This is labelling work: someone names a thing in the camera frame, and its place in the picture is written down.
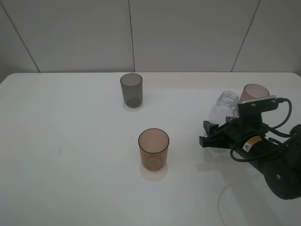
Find brown translucent cup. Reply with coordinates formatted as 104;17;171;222
138;128;170;171

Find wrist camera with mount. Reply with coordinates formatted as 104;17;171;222
238;96;279;129

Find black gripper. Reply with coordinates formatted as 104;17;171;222
199;117;268;153

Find clear plastic bottle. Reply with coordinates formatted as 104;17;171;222
208;91;240;153

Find pink translucent cup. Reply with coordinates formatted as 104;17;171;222
238;84;270;104

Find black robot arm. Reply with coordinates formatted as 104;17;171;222
199;119;301;200

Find grey translucent cup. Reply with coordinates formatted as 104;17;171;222
120;73;143;108

